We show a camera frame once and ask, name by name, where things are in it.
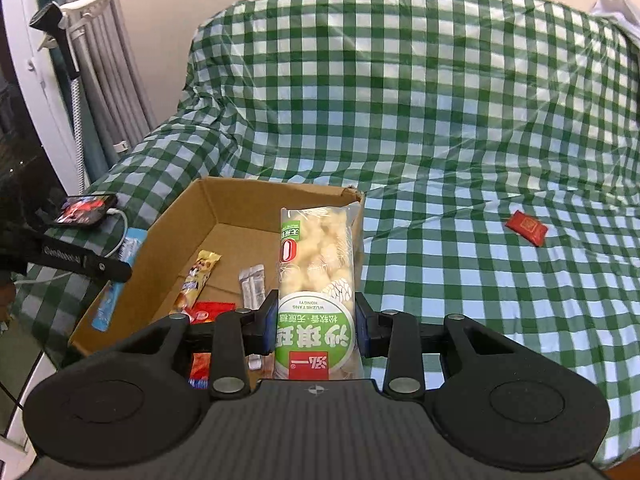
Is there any brown cardboard box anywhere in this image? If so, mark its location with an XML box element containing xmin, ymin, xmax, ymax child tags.
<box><xmin>67</xmin><ymin>176</ymin><xmax>366</xmax><ymax>361</ymax></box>

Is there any white plastic rack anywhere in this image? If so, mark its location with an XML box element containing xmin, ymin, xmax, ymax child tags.
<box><xmin>37</xmin><ymin>0</ymin><xmax>122</xmax><ymax>53</ymax></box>

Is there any teal curtain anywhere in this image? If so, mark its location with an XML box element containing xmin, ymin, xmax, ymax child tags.
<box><xmin>32</xmin><ymin>0</ymin><xmax>115</xmax><ymax>187</ymax></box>

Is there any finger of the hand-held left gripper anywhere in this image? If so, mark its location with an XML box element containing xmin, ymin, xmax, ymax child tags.
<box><xmin>92</xmin><ymin>255</ymin><xmax>134</xmax><ymax>282</ymax></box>

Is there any black garment steamer wand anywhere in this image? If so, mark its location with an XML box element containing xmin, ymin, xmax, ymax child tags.
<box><xmin>29</xmin><ymin>2</ymin><xmax>87</xmax><ymax>193</ymax></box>

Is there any white door frame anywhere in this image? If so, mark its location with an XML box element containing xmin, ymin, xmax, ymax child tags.
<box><xmin>0</xmin><ymin>0</ymin><xmax>91</xmax><ymax>196</ymax></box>

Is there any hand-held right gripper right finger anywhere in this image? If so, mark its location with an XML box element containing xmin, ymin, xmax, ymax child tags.
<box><xmin>354</xmin><ymin>294</ymin><xmax>506</xmax><ymax>402</ymax></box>

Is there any light blue stick packet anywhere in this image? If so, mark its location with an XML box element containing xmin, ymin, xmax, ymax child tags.
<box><xmin>92</xmin><ymin>228</ymin><xmax>148</xmax><ymax>332</ymax></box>

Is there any grey curtain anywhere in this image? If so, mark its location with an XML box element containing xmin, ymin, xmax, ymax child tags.
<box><xmin>50</xmin><ymin>0</ymin><xmax>158</xmax><ymax>171</ymax></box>

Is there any black smartphone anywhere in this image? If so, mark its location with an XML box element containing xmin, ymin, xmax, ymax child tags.
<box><xmin>50</xmin><ymin>193</ymin><xmax>119</xmax><ymax>229</ymax></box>

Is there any silver stick packet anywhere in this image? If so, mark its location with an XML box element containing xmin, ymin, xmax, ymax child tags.
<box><xmin>238</xmin><ymin>264</ymin><xmax>267</xmax><ymax>372</ymax></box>

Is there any red snack packet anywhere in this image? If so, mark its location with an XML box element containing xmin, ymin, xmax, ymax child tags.
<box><xmin>187</xmin><ymin>301</ymin><xmax>237</xmax><ymax>392</ymax></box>

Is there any pale rice cracker packet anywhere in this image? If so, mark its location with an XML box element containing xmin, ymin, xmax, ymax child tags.
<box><xmin>274</xmin><ymin>205</ymin><xmax>365</xmax><ymax>381</ymax></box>

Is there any dark glass door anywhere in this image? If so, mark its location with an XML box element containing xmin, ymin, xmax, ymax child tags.
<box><xmin>0</xmin><ymin>30</ymin><xmax>66</xmax><ymax>201</ymax></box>

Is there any yellow candy bar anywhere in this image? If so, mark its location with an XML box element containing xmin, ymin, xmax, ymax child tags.
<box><xmin>172</xmin><ymin>251</ymin><xmax>222</xmax><ymax>313</ymax></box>

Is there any white crumpled paper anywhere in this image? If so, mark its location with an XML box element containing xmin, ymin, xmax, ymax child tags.
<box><xmin>590</xmin><ymin>0</ymin><xmax>640</xmax><ymax>41</ymax></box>

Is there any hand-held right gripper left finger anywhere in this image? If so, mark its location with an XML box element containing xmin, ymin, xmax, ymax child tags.
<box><xmin>125</xmin><ymin>290</ymin><xmax>279</xmax><ymax>401</ymax></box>

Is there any green checkered cloth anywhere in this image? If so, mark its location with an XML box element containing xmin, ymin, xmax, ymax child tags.
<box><xmin>12</xmin><ymin>0</ymin><xmax>640</xmax><ymax>471</ymax></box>

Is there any white charging cable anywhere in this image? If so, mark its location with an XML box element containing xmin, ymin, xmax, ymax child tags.
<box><xmin>15</xmin><ymin>207</ymin><xmax>129</xmax><ymax>287</ymax></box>

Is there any red square packet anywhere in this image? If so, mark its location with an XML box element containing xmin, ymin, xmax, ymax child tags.
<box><xmin>504</xmin><ymin>211</ymin><xmax>549</xmax><ymax>248</ymax></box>

